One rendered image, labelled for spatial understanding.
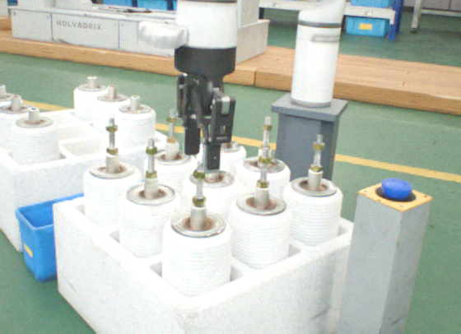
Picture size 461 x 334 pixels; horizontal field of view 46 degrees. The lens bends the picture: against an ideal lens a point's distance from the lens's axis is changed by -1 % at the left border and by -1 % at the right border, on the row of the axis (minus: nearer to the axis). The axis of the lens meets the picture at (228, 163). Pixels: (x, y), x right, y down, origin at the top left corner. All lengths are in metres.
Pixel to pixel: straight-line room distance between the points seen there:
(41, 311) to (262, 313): 0.42
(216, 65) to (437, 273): 0.76
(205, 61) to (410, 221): 0.33
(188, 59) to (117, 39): 2.51
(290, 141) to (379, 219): 0.52
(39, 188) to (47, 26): 2.31
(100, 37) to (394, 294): 2.65
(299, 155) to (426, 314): 0.42
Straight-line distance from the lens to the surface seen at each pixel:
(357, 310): 0.81
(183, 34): 0.64
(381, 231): 0.74
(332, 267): 0.89
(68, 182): 1.18
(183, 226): 0.74
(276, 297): 0.80
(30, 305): 1.05
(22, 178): 1.15
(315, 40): 1.17
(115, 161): 0.91
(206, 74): 0.64
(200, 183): 0.72
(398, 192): 0.73
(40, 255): 1.07
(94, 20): 3.21
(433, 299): 1.15
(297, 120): 1.19
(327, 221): 0.88
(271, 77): 2.72
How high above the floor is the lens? 0.59
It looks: 21 degrees down
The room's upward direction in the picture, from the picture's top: 3 degrees clockwise
